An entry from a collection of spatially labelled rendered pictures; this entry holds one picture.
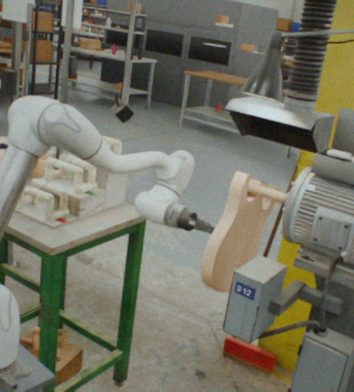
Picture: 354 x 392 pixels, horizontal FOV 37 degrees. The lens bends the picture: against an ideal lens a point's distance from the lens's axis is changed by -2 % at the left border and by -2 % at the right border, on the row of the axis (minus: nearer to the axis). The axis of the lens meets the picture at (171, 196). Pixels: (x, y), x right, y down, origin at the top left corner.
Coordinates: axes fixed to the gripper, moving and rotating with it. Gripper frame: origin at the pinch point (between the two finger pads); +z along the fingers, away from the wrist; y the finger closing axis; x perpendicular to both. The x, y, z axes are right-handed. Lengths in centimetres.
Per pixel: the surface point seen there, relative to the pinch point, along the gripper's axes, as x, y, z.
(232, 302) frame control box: -15.9, 28.8, 19.5
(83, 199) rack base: -8, 4, -64
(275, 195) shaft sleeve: 18.3, 6.7, 12.3
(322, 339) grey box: -17.7, 8.8, 42.9
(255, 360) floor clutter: -62, -113, -9
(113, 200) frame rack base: -5, -16, -65
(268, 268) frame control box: -3.3, 23.6, 24.3
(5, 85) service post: 33, -40, -187
